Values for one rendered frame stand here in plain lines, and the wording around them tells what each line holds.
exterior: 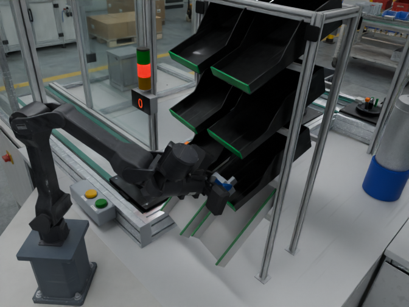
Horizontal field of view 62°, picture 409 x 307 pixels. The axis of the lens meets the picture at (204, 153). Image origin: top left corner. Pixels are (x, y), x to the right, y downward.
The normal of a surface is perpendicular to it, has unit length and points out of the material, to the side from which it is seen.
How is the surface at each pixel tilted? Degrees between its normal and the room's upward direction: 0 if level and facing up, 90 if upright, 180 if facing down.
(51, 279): 90
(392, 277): 90
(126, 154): 21
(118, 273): 0
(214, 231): 45
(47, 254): 0
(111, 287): 0
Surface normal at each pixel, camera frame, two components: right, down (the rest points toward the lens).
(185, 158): 0.50, -0.66
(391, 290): -0.72, 0.35
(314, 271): 0.04, -0.84
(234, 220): -0.55, -0.40
